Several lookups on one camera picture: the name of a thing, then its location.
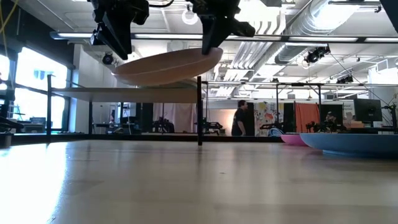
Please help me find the black computer monitor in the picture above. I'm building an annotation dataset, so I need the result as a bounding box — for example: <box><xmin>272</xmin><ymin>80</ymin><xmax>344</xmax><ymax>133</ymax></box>
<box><xmin>353</xmin><ymin>98</ymin><xmax>383</xmax><ymax>123</ymax></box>

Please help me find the yellow cable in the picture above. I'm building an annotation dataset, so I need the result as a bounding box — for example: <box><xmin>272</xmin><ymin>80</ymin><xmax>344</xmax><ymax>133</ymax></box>
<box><xmin>0</xmin><ymin>0</ymin><xmax>18</xmax><ymax>57</ymax></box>

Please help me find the white curtain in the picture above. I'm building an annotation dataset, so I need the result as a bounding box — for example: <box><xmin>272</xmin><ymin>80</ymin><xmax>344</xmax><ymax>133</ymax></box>
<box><xmin>152</xmin><ymin>102</ymin><xmax>198</xmax><ymax>134</ymax></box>

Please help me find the white coiled cable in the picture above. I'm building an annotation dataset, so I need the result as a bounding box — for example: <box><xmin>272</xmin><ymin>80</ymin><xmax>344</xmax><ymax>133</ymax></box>
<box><xmin>181</xmin><ymin>7</ymin><xmax>200</xmax><ymax>26</ymax></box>

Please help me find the black partition panel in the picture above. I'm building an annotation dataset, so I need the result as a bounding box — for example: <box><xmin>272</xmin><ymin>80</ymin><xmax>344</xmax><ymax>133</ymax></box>
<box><xmin>283</xmin><ymin>102</ymin><xmax>296</xmax><ymax>133</ymax></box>
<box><xmin>245</xmin><ymin>101</ymin><xmax>256</xmax><ymax>137</ymax></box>

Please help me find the long ceiling light strip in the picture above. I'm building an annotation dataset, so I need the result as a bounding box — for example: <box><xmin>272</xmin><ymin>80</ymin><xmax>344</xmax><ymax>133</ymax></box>
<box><xmin>49</xmin><ymin>30</ymin><xmax>398</xmax><ymax>44</ymax></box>

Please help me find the large beige plate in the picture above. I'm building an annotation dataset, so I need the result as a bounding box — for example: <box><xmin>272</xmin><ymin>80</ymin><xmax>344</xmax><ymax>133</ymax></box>
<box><xmin>111</xmin><ymin>46</ymin><xmax>224</xmax><ymax>87</ymax></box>

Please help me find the black metal frame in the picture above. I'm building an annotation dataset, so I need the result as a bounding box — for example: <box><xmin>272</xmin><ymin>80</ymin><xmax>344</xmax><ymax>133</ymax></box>
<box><xmin>203</xmin><ymin>81</ymin><xmax>398</xmax><ymax>134</ymax></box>

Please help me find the blue white round object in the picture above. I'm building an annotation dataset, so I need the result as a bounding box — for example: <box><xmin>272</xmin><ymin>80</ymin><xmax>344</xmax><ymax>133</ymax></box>
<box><xmin>267</xmin><ymin>128</ymin><xmax>285</xmax><ymax>138</ymax></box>

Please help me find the wire rack shelf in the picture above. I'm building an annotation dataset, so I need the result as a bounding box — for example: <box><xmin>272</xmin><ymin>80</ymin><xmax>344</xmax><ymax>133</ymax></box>
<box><xmin>46</xmin><ymin>74</ymin><xmax>204</xmax><ymax>147</ymax></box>

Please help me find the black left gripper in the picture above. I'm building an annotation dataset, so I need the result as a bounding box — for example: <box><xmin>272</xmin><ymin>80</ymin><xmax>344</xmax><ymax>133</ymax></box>
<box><xmin>90</xmin><ymin>0</ymin><xmax>150</xmax><ymax>61</ymax></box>

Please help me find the small black ceiling light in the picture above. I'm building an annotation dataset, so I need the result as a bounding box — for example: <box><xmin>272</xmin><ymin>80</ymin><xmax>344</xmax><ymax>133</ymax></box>
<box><xmin>336</xmin><ymin>74</ymin><xmax>355</xmax><ymax>85</ymax></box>

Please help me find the seated person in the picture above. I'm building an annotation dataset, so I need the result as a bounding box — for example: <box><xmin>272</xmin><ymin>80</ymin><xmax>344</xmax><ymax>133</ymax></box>
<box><xmin>324</xmin><ymin>110</ymin><xmax>342</xmax><ymax>132</ymax></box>

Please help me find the silver air duct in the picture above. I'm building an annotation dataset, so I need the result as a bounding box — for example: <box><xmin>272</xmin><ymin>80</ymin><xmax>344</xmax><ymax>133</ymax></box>
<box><xmin>274</xmin><ymin>0</ymin><xmax>356</xmax><ymax>65</ymax></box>

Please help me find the large bright window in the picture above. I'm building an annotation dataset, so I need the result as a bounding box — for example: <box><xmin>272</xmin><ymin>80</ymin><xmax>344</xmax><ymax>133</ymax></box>
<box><xmin>0</xmin><ymin>46</ymin><xmax>70</xmax><ymax>132</ymax></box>

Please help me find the small pink plate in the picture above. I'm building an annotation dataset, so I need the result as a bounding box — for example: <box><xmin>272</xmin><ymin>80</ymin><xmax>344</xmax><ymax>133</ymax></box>
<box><xmin>279</xmin><ymin>133</ymin><xmax>309</xmax><ymax>147</ymax></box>

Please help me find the black ceiling light cluster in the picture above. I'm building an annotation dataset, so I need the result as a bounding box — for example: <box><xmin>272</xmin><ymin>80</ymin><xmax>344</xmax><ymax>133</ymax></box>
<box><xmin>303</xmin><ymin>45</ymin><xmax>331</xmax><ymax>65</ymax></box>

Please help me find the large blue plate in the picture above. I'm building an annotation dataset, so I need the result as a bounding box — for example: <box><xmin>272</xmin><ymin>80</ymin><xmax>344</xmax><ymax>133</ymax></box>
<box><xmin>299</xmin><ymin>133</ymin><xmax>398</xmax><ymax>158</ymax></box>

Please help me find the orange curtain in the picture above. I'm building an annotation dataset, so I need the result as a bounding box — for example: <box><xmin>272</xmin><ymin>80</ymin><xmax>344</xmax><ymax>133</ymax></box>
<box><xmin>295</xmin><ymin>102</ymin><xmax>321</xmax><ymax>133</ymax></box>

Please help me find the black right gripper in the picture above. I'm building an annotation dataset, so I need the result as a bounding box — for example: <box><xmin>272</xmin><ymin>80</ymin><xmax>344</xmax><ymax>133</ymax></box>
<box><xmin>187</xmin><ymin>0</ymin><xmax>256</xmax><ymax>56</ymax></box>

